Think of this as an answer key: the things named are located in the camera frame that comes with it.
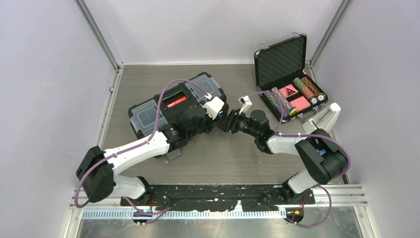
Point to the black plastic toolbox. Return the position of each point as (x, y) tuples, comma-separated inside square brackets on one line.
[(150, 114)]

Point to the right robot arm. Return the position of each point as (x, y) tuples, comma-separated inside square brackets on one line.
[(322, 157)]

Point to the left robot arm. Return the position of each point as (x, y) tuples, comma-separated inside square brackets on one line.
[(100, 172)]

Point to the black poker chip case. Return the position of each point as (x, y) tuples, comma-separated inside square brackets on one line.
[(277, 66)]

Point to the white stand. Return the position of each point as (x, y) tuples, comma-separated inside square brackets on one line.
[(324, 119)]

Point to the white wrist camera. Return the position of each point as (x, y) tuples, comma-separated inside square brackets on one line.
[(246, 104), (213, 105)]

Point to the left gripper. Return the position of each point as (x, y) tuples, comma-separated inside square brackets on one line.
[(210, 122)]

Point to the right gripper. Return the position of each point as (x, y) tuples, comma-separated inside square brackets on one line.
[(230, 122)]

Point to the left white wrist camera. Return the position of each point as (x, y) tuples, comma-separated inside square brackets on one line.
[(213, 105)]

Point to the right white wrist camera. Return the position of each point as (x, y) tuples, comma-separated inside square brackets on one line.
[(246, 104)]

